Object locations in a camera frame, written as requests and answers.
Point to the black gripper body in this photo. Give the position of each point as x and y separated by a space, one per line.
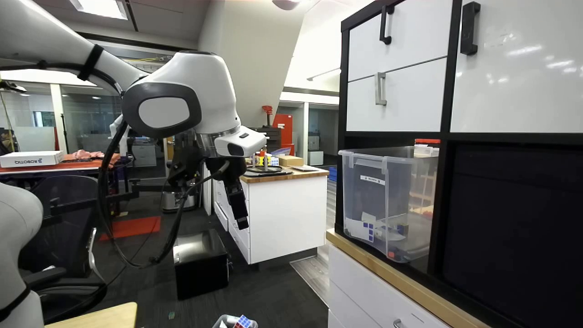
226 171

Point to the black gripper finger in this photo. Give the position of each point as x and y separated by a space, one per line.
237 203

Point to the clear plastic storage box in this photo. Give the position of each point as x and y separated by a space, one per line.
389 194

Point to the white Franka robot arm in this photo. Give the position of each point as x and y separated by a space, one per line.
194 79

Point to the small wooden box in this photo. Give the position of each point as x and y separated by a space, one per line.
292 161

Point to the black floor box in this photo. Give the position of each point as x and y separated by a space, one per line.
201 267

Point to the white flat box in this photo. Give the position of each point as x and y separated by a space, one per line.
30 160

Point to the yellow red bottles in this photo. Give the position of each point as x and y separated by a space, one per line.
263 161

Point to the white island cabinet wood top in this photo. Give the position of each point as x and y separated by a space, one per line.
285 212

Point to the red cabinet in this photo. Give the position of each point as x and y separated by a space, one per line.
283 134

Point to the red floor mat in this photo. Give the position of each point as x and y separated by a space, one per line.
137 229

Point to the colourful cube toy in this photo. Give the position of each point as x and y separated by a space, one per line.
236 322

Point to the white blue checkered item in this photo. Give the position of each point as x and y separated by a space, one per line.
370 231

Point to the red work table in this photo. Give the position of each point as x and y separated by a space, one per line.
79 165

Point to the white base cabinet wood top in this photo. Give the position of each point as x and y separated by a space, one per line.
365 298

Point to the black office chair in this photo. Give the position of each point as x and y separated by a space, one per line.
61 225

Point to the black cube shelf cabinet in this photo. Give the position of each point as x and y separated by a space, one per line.
516 231

